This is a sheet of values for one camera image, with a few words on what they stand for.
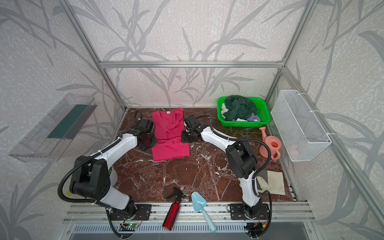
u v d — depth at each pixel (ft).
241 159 1.67
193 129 2.35
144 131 2.34
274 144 2.90
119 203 1.93
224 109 3.79
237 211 2.42
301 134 2.03
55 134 2.20
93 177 1.44
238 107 3.43
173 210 2.36
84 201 1.56
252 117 3.52
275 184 2.69
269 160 1.63
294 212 2.48
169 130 3.44
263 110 3.63
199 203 2.52
